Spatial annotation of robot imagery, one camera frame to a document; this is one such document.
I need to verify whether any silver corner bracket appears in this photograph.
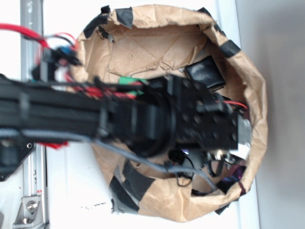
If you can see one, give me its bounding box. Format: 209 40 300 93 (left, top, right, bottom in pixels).
12 196 43 229

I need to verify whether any aluminium extrusion rail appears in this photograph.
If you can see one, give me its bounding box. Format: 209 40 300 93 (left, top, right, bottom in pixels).
12 0 50 229

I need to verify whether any grey braided cable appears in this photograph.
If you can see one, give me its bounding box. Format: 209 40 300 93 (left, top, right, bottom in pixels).
21 130 217 191

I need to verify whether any crumpled brown paper bag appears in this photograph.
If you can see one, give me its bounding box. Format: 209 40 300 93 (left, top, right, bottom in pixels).
72 5 268 222

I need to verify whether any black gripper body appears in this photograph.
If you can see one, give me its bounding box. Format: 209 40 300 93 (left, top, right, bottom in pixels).
166 75 238 150

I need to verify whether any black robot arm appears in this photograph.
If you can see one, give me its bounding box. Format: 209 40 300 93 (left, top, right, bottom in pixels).
0 75 238 157

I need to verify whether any red wire bundle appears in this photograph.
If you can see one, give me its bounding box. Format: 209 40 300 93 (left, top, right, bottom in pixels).
0 22 79 50

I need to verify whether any black leather wallet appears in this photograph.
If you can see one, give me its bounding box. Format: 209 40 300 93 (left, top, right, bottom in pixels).
185 56 226 91

